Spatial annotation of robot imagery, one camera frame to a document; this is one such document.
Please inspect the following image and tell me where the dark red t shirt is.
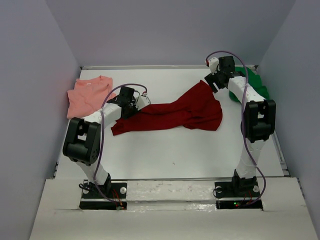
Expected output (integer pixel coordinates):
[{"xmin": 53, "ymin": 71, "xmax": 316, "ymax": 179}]
[{"xmin": 111, "ymin": 80, "xmax": 223, "ymax": 136}]

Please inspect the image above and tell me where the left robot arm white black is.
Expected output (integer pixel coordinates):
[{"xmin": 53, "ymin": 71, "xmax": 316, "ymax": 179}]
[{"xmin": 62, "ymin": 84, "xmax": 144, "ymax": 195}]

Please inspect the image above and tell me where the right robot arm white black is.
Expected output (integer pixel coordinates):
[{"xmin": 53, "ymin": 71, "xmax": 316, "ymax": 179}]
[{"xmin": 204, "ymin": 56, "xmax": 276, "ymax": 198}]

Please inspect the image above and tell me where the crumpled green t shirt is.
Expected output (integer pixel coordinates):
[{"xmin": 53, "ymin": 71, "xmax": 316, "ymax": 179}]
[{"xmin": 228, "ymin": 67, "xmax": 270, "ymax": 103}]

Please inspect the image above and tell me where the folded pink t shirt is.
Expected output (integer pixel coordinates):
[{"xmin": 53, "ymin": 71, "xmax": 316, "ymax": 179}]
[{"xmin": 66, "ymin": 75, "xmax": 113, "ymax": 120}]

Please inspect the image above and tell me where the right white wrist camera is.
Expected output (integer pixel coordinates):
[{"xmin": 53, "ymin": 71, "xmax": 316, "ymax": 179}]
[{"xmin": 205, "ymin": 57, "xmax": 219, "ymax": 75}]

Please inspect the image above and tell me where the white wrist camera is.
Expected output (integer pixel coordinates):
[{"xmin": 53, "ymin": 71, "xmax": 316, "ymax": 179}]
[
  {"xmin": 205, "ymin": 57, "xmax": 219, "ymax": 75},
  {"xmin": 134, "ymin": 95, "xmax": 151, "ymax": 111}
]

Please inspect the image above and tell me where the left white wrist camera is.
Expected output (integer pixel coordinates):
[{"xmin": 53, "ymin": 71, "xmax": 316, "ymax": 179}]
[{"xmin": 134, "ymin": 95, "xmax": 151, "ymax": 111}]

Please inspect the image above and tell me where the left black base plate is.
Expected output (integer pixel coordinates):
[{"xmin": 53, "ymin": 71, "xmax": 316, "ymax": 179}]
[{"xmin": 78, "ymin": 180, "xmax": 128, "ymax": 211}]

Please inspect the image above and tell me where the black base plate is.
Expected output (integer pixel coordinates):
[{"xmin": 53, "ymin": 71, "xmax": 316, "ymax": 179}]
[
  {"xmin": 78, "ymin": 180, "xmax": 128, "ymax": 211},
  {"xmin": 212, "ymin": 177, "xmax": 263, "ymax": 210}
]

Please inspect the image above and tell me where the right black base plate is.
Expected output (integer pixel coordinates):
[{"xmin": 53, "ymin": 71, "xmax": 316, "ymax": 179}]
[{"xmin": 212, "ymin": 177, "xmax": 263, "ymax": 210}]

